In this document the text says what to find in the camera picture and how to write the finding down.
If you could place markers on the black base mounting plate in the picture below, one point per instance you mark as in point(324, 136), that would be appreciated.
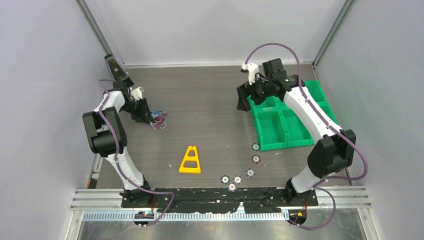
point(216, 200)

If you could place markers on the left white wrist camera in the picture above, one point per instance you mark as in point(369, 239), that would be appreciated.
point(137, 93)

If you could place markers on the aluminium front rail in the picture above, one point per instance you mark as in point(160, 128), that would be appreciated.
point(105, 205)

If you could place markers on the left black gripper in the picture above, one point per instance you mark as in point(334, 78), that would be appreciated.
point(144, 116)

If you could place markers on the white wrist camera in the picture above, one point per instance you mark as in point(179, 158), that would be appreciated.
point(137, 93)
point(251, 69)

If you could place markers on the green six-compartment bin tray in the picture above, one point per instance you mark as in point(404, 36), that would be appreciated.
point(277, 125)

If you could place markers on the blue poker chip middle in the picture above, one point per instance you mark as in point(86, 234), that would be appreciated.
point(237, 179)

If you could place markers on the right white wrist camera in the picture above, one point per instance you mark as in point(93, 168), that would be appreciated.
point(251, 69)

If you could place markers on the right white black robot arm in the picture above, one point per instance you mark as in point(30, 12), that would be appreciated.
point(333, 149)

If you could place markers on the blue poker chip right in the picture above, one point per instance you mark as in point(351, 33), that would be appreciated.
point(250, 173)

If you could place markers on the yellow triangular plastic piece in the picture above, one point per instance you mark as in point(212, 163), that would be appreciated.
point(191, 156)

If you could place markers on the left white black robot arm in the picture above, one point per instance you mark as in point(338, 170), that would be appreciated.
point(107, 137)

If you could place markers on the blue poker chip bottom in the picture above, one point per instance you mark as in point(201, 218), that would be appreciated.
point(232, 187)

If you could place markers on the black corner-mounted lamp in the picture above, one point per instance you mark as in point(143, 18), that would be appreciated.
point(117, 71)

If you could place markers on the brown poker chip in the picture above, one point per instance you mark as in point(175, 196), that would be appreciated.
point(256, 159)

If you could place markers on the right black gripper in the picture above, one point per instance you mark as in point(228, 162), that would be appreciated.
point(244, 91)

